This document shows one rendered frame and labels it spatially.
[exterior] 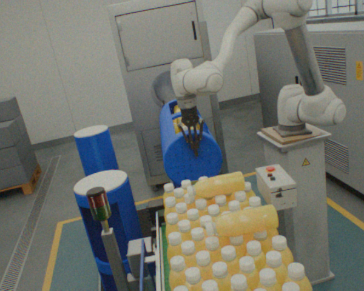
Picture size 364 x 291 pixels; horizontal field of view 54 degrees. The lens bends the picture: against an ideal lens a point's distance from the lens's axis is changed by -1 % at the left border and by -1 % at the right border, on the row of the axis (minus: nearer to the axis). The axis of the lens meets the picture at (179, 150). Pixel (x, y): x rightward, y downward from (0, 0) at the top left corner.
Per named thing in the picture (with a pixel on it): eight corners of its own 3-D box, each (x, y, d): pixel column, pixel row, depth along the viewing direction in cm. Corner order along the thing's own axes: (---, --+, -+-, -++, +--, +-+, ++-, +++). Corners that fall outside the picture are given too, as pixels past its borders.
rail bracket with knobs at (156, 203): (171, 216, 166) (167, 196, 163) (171, 224, 159) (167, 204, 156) (150, 220, 166) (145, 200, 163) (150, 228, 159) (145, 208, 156)
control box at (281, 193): (280, 184, 154) (278, 162, 151) (298, 206, 135) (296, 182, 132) (257, 189, 154) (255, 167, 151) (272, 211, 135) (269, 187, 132)
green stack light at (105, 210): (112, 210, 125) (109, 197, 123) (110, 219, 119) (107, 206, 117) (94, 213, 125) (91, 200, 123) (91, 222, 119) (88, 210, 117)
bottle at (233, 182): (246, 193, 131) (195, 204, 130) (241, 183, 138) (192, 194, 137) (244, 176, 128) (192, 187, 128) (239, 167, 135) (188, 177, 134)
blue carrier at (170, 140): (201, 134, 260) (196, 96, 251) (225, 184, 177) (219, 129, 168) (162, 140, 259) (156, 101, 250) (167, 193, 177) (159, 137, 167)
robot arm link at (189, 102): (197, 94, 155) (199, 107, 157) (195, 91, 164) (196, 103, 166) (176, 98, 155) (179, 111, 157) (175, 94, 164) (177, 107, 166)
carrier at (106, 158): (138, 218, 323) (116, 213, 341) (115, 126, 295) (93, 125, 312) (116, 235, 303) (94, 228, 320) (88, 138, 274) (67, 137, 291)
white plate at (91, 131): (114, 125, 294) (114, 126, 294) (92, 124, 311) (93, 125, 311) (88, 136, 274) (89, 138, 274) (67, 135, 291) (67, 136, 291)
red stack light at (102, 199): (109, 197, 123) (106, 187, 122) (107, 205, 117) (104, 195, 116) (90, 200, 123) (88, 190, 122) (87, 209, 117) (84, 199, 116)
